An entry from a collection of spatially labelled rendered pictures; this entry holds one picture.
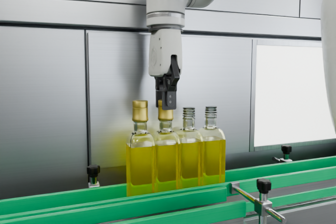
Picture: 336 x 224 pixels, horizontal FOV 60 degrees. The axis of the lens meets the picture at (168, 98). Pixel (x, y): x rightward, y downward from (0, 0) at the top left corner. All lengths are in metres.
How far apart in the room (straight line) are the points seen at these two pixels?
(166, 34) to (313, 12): 0.63
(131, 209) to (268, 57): 0.60
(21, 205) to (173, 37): 0.47
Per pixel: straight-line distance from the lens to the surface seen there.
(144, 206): 0.63
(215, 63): 0.84
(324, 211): 0.92
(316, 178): 0.89
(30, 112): 0.77
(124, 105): 0.75
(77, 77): 0.76
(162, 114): 0.64
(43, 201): 0.70
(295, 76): 1.01
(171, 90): 0.62
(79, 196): 0.70
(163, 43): 0.60
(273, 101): 0.96
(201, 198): 0.67
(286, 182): 0.83
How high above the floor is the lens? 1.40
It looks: 5 degrees down
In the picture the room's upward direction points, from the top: straight up
